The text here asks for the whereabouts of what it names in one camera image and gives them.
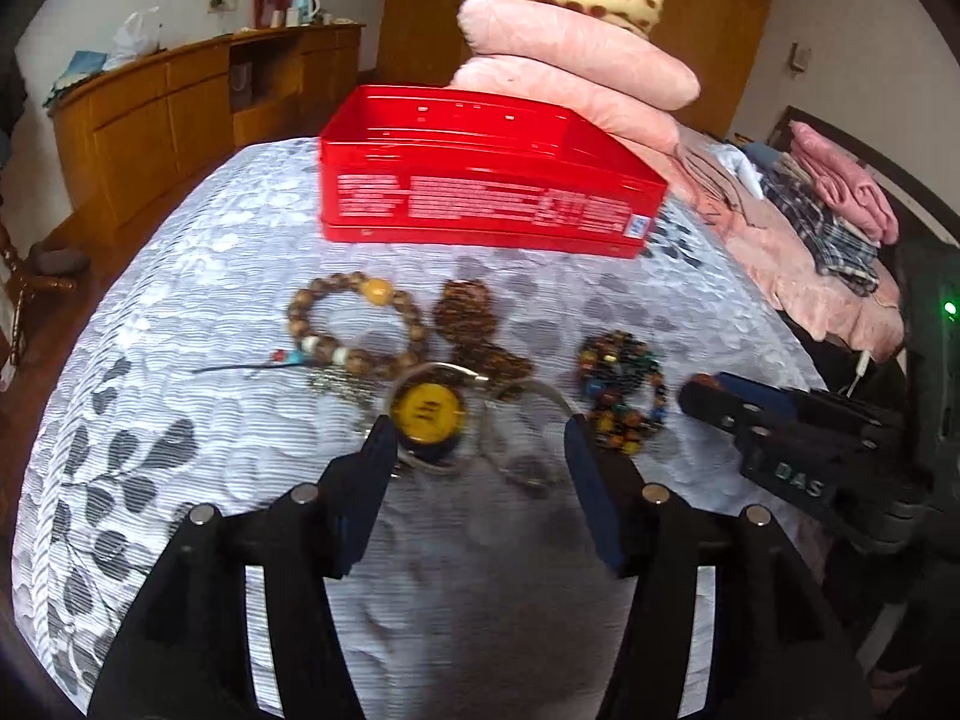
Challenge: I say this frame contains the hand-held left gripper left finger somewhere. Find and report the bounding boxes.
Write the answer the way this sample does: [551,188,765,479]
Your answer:
[88,414,398,720]

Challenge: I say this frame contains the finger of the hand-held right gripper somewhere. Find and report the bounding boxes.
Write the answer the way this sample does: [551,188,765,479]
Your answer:
[679,377,760,442]
[712,372,809,421]

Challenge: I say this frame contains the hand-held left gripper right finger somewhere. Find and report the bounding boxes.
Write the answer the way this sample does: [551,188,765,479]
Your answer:
[562,416,878,720]

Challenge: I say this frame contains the silver bangle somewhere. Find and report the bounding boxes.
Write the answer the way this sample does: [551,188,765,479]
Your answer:
[480,379,584,500]

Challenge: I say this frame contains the multicolour bead bracelet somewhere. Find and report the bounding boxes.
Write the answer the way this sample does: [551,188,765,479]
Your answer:
[577,331,670,460]

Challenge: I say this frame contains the yellow round pendant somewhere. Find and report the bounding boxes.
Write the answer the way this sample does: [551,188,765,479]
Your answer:
[382,362,488,475]

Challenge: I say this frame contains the metal chain necklace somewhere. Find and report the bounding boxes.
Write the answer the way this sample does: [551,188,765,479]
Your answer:
[307,366,385,412]

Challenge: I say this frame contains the dark brown bead necklace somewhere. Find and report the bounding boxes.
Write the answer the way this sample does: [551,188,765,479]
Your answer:
[433,279,535,392]

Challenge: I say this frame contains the wooden bead bracelet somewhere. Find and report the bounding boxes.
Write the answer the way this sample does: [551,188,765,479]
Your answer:
[193,271,430,385]

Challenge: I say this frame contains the red tin box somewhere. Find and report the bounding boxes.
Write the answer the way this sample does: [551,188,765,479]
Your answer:
[318,85,668,260]

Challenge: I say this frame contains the pink blanket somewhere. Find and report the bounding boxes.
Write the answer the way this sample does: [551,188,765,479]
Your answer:
[652,127,905,350]

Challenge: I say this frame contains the dark cloth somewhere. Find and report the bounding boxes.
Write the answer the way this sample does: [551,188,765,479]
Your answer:
[825,532,960,691]

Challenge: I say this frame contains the plaid clothes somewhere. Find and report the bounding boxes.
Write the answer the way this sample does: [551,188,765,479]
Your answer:
[761,154,882,295]

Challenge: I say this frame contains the folded pink clothes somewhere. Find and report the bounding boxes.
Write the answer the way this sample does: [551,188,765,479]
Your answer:
[787,120,901,245]

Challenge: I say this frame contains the white leaf print bedspread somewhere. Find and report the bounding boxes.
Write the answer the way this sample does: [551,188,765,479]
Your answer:
[11,139,826,720]

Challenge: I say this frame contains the wooden headboard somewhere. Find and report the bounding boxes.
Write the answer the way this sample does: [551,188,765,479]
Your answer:
[765,105,960,256]

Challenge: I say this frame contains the wooden wardrobe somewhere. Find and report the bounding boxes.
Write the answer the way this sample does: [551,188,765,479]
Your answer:
[487,0,777,140]

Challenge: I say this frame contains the brown slipper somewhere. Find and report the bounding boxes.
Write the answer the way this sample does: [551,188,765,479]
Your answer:
[30,240,92,278]

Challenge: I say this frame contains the wooden sideboard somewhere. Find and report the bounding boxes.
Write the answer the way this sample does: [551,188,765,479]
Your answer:
[49,22,367,248]

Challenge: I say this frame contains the wooden door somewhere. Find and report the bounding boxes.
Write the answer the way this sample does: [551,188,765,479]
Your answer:
[377,0,488,87]

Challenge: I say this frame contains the white plastic bag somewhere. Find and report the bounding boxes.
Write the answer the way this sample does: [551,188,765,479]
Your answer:
[105,6,164,70]

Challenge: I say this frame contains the blue cloth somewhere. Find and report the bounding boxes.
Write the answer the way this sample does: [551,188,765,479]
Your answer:
[43,51,113,107]

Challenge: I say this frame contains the hanging dark clothes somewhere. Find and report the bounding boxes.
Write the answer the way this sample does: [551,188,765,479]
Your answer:
[0,52,31,166]

